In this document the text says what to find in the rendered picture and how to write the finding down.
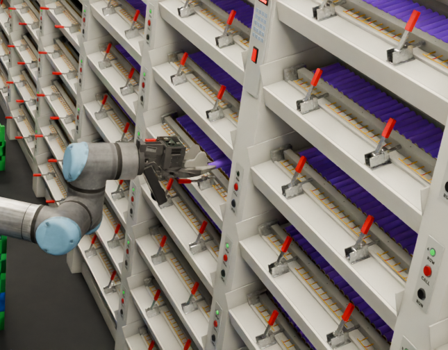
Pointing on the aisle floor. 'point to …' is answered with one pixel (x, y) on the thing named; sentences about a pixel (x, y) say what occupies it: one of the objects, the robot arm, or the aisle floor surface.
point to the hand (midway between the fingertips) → (208, 167)
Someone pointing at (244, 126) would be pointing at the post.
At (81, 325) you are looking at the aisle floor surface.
